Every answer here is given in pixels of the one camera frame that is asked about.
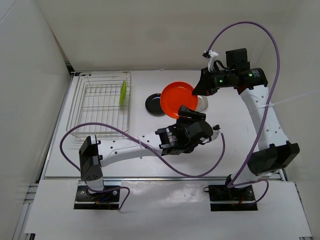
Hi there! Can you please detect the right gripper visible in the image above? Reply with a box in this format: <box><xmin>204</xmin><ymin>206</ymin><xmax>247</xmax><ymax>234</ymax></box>
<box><xmin>191</xmin><ymin>66</ymin><xmax>234</xmax><ymax>97</ymax></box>

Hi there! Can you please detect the orange plate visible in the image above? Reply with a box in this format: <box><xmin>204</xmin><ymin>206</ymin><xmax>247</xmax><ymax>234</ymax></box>
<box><xmin>160</xmin><ymin>81</ymin><xmax>198</xmax><ymax>119</ymax></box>

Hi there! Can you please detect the black plate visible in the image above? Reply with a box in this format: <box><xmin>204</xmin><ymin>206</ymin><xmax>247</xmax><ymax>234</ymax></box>
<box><xmin>145</xmin><ymin>93</ymin><xmax>165</xmax><ymax>117</ymax></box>

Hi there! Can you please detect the green plate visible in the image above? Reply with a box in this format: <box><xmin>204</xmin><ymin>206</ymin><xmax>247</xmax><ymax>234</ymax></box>
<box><xmin>119</xmin><ymin>80</ymin><xmax>127</xmax><ymax>106</ymax></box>

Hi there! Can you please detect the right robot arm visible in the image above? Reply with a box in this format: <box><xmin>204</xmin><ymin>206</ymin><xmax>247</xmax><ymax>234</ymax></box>
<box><xmin>192</xmin><ymin>48</ymin><xmax>300</xmax><ymax>200</ymax></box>

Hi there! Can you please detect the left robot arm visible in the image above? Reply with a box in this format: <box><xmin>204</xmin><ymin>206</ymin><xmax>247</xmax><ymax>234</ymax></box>
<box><xmin>79</xmin><ymin>106</ymin><xmax>220</xmax><ymax>200</ymax></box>

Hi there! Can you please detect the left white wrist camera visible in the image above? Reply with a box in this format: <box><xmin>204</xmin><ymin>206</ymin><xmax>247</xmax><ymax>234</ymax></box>
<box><xmin>210</xmin><ymin>124</ymin><xmax>221</xmax><ymax>142</ymax></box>

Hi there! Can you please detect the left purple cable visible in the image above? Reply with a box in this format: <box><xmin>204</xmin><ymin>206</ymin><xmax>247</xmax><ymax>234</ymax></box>
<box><xmin>59</xmin><ymin>122</ymin><xmax>226</xmax><ymax>213</ymax></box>

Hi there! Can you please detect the purple cable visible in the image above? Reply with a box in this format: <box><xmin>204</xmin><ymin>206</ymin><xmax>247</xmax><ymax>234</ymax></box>
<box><xmin>59</xmin><ymin>122</ymin><xmax>226</xmax><ymax>213</ymax></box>
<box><xmin>207</xmin><ymin>21</ymin><xmax>281</xmax><ymax>206</ymax></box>

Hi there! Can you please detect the white cable tie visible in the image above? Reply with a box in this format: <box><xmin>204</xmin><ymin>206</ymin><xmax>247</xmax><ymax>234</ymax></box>
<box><xmin>250</xmin><ymin>89</ymin><xmax>320</xmax><ymax>113</ymax></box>

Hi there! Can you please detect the wire dish rack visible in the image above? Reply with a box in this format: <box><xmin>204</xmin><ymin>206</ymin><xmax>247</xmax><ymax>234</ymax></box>
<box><xmin>66</xmin><ymin>70</ymin><xmax>132</xmax><ymax>133</ymax></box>

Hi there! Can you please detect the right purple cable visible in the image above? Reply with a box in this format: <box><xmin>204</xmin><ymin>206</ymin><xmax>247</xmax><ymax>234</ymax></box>
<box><xmin>207</xmin><ymin>21</ymin><xmax>281</xmax><ymax>206</ymax></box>

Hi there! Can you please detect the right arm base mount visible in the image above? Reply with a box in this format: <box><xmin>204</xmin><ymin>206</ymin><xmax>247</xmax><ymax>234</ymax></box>
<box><xmin>203</xmin><ymin>185</ymin><xmax>258</xmax><ymax>212</ymax></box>

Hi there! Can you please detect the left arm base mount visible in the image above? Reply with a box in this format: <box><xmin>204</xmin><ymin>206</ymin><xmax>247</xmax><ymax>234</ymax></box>
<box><xmin>73</xmin><ymin>185</ymin><xmax>120</xmax><ymax>210</ymax></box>

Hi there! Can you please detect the aluminium rail front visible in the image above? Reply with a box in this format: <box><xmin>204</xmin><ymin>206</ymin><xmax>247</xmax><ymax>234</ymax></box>
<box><xmin>43</xmin><ymin>176</ymin><xmax>230</xmax><ymax>182</ymax></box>

